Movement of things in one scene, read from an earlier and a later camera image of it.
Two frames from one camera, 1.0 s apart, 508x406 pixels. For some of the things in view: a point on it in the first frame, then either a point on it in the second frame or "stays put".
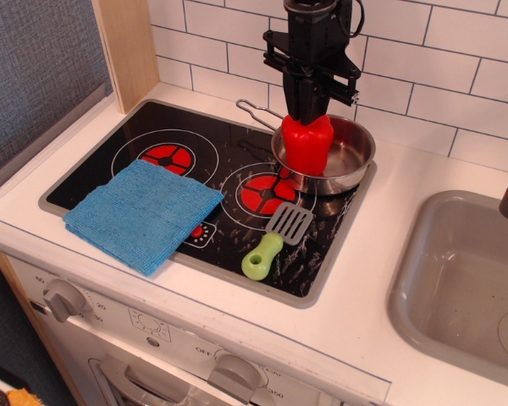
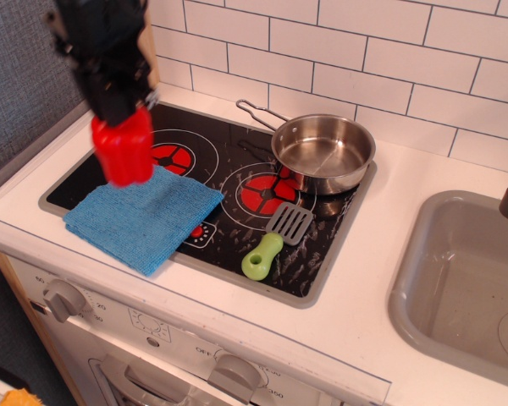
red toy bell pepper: (307, 145) -> (126, 151)
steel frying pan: (352, 151) stays put
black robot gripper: (316, 42) -> (101, 38)
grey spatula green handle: (287, 226) stays put
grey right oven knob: (234, 376) stays put
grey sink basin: (458, 287) stays put
